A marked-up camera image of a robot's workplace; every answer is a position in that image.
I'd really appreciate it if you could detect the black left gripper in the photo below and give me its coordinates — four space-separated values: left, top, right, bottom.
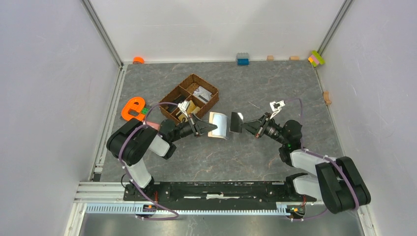
170 112 217 142

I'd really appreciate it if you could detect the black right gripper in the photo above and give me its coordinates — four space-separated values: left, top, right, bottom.
239 112 287 146

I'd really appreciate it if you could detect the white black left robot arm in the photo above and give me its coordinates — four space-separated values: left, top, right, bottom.
106 114 218 201

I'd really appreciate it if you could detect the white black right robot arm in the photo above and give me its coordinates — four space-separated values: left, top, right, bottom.
240 113 371 214

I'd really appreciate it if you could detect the silver white card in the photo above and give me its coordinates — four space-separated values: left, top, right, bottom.
193 86 212 104

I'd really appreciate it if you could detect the woven wicker divided basket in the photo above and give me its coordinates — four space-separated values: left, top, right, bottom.
160 74 219 124

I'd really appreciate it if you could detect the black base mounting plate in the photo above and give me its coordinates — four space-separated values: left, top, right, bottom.
143 181 316 210

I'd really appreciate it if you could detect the blue toy brick stack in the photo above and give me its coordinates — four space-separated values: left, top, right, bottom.
236 53 250 66

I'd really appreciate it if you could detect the orange plastic letter toy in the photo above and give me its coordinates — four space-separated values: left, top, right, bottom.
121 97 146 121

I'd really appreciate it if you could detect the curved wooden block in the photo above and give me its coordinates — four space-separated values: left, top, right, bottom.
323 91 332 106

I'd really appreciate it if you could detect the green pink yellow brick stack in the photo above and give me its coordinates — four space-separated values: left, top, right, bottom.
308 50 326 67

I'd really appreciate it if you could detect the orange round cap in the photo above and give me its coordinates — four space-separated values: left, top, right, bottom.
132 57 145 64

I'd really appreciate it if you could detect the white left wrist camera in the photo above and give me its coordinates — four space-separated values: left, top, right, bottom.
178 100 193 118

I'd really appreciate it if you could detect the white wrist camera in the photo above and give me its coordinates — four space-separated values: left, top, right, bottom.
178 100 193 118
269 100 285 119

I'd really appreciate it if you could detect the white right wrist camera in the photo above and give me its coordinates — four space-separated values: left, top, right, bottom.
269 100 285 119

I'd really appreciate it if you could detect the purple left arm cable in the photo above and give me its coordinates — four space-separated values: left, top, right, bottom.
118 101 182 222

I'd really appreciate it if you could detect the aluminium frame rail left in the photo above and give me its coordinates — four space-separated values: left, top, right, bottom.
81 0 124 68

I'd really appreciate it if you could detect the aluminium frame rail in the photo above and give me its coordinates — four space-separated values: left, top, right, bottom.
317 0 355 56
81 0 124 68

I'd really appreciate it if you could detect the aluminium frame rail right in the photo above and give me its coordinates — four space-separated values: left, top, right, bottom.
317 0 355 56

